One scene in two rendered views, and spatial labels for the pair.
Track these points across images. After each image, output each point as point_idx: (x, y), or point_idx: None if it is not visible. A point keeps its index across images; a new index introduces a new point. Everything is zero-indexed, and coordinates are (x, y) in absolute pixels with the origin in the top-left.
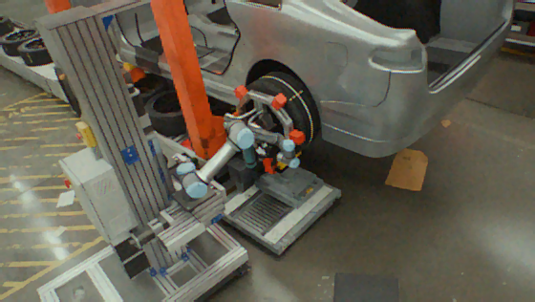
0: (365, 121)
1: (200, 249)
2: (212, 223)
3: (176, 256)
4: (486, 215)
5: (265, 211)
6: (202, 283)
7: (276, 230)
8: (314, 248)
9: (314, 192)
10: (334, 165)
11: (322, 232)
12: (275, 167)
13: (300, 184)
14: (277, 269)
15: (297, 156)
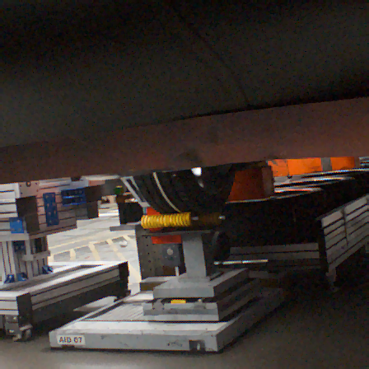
0: None
1: (27, 286)
2: (11, 231)
3: (4, 272)
4: None
5: (142, 314)
6: None
7: (92, 324)
8: (70, 363)
9: (191, 316)
10: (321, 332)
11: (109, 361)
12: (152, 230)
13: (177, 286)
14: (22, 353)
15: (179, 222)
